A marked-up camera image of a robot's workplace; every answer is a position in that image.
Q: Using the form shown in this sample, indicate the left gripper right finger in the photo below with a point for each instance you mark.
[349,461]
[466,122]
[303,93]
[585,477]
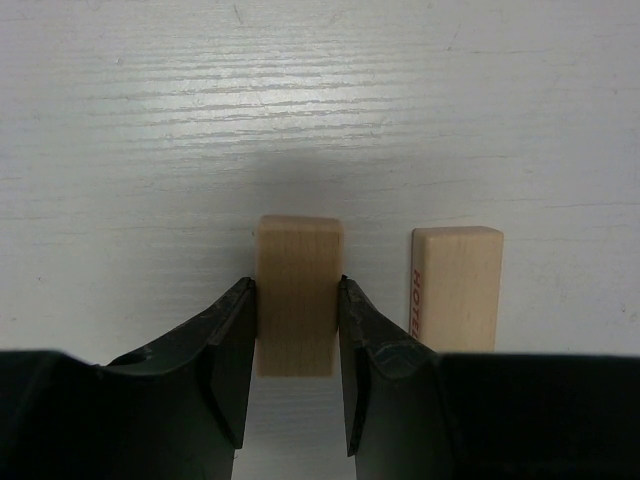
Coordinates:
[413,413]

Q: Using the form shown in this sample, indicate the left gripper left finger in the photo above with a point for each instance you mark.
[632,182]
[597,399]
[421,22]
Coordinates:
[174,408]

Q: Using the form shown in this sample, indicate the light wood block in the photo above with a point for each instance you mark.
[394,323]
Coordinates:
[299,264]
[455,279]

